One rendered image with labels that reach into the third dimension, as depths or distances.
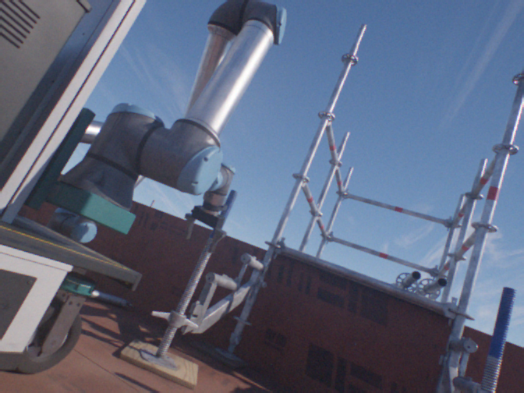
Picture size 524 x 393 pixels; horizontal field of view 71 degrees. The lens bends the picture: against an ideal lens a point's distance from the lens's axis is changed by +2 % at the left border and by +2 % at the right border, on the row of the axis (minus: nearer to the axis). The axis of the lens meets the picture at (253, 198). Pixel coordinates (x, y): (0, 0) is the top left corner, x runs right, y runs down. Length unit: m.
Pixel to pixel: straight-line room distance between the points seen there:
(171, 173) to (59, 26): 0.40
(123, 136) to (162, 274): 1.83
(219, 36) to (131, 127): 0.51
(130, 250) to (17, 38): 2.20
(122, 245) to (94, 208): 2.04
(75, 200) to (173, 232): 1.84
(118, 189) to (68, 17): 0.40
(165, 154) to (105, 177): 0.16
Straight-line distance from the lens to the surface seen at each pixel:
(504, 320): 1.52
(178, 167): 0.95
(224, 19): 1.36
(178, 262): 2.70
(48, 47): 0.95
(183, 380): 1.51
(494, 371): 1.50
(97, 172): 1.00
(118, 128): 1.04
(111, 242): 3.07
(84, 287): 1.08
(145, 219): 2.95
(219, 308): 1.89
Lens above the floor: 0.39
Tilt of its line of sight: 14 degrees up
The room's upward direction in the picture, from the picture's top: 24 degrees clockwise
